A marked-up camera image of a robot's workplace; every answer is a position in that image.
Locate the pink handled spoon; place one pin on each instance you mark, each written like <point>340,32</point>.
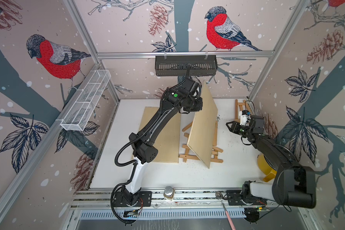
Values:
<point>219,197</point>

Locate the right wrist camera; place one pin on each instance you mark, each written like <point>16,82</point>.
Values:
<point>244,117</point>

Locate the white wire mesh basket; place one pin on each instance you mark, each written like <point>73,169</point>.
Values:
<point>82,109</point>

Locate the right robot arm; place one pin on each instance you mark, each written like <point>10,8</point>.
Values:
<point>294,185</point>

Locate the black hanging basket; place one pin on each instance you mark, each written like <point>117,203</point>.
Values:
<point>182,65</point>

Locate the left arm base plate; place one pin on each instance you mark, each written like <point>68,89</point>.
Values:
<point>120,201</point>

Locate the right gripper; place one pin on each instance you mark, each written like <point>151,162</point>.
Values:
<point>235,127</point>

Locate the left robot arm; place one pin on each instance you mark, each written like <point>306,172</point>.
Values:
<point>186,97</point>

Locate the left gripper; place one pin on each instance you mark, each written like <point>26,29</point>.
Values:
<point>199,107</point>

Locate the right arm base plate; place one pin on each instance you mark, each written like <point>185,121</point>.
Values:
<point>240,198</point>

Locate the plywood board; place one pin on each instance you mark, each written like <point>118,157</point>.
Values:
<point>164,138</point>
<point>161,159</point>
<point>201,136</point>

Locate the green circuit board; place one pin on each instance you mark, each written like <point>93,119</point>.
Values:
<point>131,213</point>

